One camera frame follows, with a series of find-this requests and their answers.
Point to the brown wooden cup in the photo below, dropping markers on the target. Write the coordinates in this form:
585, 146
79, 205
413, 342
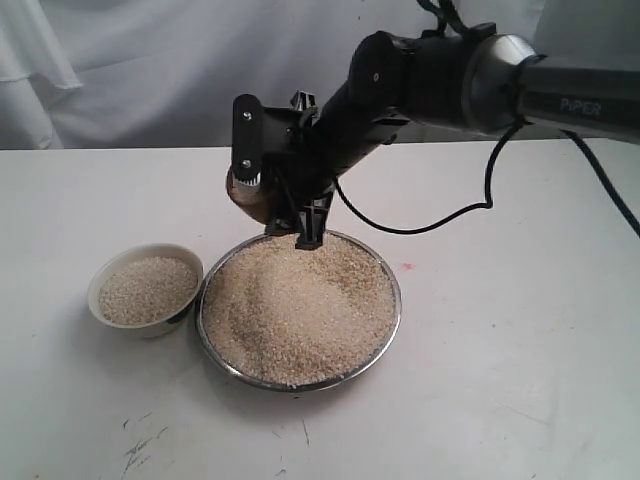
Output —
258, 202

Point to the white ceramic bowl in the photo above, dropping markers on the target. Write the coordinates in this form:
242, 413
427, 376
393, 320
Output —
157, 328

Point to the white backdrop cloth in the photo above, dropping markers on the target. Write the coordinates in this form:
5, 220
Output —
148, 74

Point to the rice heap in steel plate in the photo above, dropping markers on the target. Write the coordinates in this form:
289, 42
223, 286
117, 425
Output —
300, 310

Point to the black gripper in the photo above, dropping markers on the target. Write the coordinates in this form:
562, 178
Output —
300, 156

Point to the rice in white bowl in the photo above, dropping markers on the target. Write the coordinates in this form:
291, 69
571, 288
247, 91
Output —
147, 290

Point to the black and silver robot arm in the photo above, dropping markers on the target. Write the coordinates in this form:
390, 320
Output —
478, 81

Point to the large steel plate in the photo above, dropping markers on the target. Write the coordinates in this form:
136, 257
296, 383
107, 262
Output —
220, 360

